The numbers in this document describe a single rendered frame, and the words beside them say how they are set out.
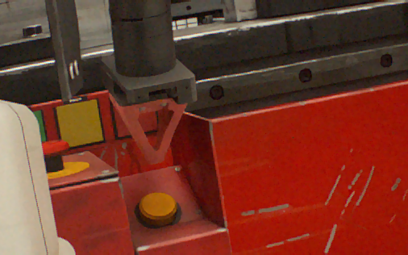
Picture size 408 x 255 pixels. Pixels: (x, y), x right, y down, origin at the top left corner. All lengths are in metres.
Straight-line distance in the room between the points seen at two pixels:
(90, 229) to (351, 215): 0.50
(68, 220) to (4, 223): 0.44
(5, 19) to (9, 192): 0.84
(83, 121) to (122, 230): 0.18
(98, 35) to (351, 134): 0.36
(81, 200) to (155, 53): 0.15
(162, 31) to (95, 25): 0.42
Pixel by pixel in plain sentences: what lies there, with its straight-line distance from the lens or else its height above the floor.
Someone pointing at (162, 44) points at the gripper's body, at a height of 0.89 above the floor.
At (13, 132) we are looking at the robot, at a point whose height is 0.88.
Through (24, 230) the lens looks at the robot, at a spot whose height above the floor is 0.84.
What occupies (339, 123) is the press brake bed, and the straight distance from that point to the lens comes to 1.25.
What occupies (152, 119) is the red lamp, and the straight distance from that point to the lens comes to 1.03.
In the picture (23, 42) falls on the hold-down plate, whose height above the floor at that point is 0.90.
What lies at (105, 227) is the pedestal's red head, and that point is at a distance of 0.88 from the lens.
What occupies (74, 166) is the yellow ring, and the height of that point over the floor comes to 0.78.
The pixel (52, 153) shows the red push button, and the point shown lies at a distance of 0.91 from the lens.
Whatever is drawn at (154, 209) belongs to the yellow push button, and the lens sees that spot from 0.95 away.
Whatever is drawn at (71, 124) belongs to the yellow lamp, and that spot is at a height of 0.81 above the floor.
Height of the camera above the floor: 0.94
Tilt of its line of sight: 9 degrees down
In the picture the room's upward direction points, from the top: 9 degrees counter-clockwise
